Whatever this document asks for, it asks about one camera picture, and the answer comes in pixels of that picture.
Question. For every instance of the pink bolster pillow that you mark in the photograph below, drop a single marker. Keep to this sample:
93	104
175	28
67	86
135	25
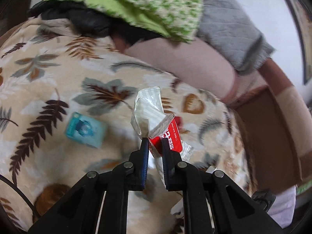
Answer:
197	64

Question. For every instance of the teal tissue pack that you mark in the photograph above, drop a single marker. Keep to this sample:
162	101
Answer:
86	130

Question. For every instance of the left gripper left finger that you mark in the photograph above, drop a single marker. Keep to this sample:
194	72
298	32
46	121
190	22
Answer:
98	203

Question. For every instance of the framed wall painting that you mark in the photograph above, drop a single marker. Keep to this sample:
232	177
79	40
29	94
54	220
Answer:
301	13

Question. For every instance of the white red torn packet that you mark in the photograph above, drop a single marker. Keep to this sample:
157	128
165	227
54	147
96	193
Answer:
149	120

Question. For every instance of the crumpled red wrapper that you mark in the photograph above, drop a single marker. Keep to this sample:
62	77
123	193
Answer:
179	122

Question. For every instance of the grey quilted pillow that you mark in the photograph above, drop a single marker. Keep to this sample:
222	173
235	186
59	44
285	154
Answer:
228	29

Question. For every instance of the leaf pattern beige blanket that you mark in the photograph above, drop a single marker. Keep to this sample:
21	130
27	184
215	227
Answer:
46	77

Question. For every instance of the black clothing pile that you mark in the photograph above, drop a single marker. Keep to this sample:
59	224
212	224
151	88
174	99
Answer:
90	22

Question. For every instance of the lilac cloth covered table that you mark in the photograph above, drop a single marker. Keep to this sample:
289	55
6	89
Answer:
283	208

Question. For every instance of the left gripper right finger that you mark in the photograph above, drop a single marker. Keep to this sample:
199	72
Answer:
213	202

